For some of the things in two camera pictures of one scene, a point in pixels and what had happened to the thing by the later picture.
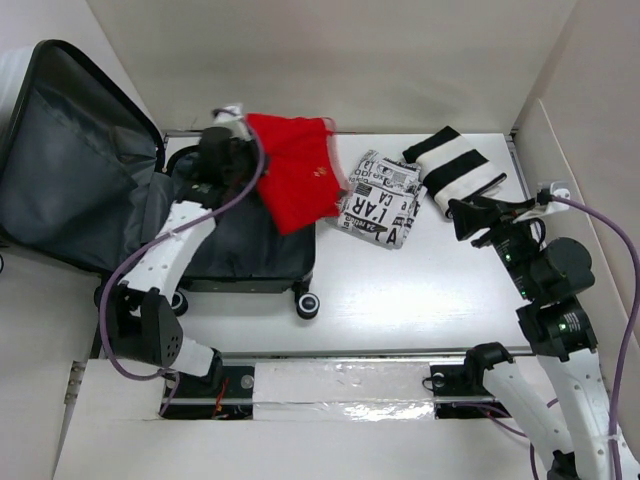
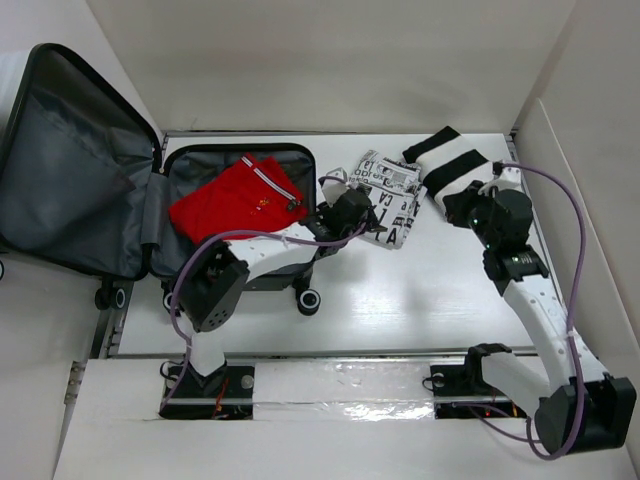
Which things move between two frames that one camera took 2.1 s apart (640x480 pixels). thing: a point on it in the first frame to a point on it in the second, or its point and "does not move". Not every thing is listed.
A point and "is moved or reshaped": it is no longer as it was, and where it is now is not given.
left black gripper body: x=245 y=157 to x=352 y=231
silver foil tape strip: x=343 y=391 does not move
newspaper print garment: x=384 y=198 does not move
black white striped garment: x=452 y=168 does not move
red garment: x=298 y=172 is moved or reshaped
